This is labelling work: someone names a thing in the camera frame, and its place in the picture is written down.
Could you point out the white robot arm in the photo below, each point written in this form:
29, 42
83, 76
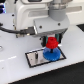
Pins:
26, 11

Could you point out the left metal peg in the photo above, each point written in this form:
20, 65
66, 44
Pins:
36, 55

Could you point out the red gear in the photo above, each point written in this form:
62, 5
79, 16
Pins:
52, 43

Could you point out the blue gear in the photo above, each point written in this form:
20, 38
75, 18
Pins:
51, 55

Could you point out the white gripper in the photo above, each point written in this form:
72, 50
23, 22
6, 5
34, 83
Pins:
56, 22

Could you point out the black peg base plate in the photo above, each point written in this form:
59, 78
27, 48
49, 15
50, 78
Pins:
32, 62

